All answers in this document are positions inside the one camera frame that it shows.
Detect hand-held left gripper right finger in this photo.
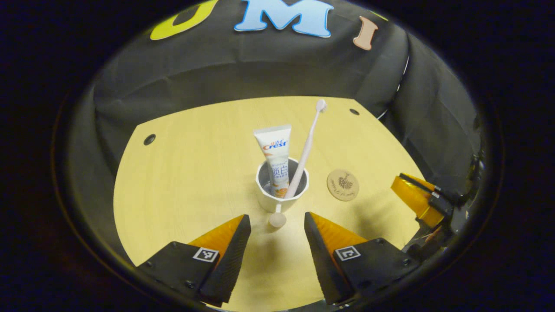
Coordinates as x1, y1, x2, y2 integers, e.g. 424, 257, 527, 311
303, 211, 421, 306

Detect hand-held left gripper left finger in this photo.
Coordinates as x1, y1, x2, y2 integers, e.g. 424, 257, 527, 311
137, 214, 252, 306

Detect white cup with wooden handle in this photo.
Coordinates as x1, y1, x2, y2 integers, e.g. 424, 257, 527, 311
255, 157, 310, 229

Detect round wooden coaster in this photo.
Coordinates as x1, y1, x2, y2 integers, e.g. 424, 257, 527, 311
326, 169, 360, 202

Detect white toothpaste tube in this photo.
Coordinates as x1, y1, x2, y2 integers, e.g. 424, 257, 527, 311
254, 125, 292, 198

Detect pale pink toothbrush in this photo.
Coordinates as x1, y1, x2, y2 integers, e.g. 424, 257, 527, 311
284, 99, 327, 200

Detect light wooden desktop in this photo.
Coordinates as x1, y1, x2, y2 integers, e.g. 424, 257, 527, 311
114, 96, 428, 312

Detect black backdrop cloth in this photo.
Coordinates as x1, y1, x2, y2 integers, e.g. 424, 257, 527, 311
65, 0, 482, 260

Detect white cable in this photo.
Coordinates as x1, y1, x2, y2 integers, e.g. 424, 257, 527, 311
377, 55, 410, 120

